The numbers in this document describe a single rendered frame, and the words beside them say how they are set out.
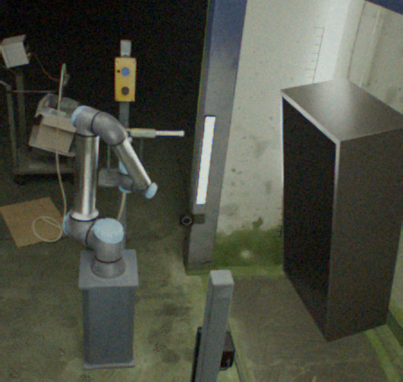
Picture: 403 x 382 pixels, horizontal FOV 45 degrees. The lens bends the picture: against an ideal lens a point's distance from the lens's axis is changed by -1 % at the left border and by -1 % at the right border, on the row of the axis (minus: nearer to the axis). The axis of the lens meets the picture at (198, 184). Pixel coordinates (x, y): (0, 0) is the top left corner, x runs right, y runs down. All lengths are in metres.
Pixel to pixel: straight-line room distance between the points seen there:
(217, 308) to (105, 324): 1.68
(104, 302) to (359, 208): 1.39
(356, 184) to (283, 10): 1.22
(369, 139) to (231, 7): 1.21
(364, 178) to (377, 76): 1.28
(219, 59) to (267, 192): 1.01
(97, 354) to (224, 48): 1.90
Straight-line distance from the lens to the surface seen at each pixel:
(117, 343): 2.93
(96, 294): 2.66
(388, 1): 1.16
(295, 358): 3.21
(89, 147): 2.44
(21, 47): 4.51
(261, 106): 3.08
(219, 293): 1.14
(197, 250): 3.54
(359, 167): 2.10
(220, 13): 2.86
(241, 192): 3.33
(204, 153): 3.10
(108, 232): 2.52
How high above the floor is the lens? 2.37
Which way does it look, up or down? 29 degrees down
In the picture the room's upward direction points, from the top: 6 degrees clockwise
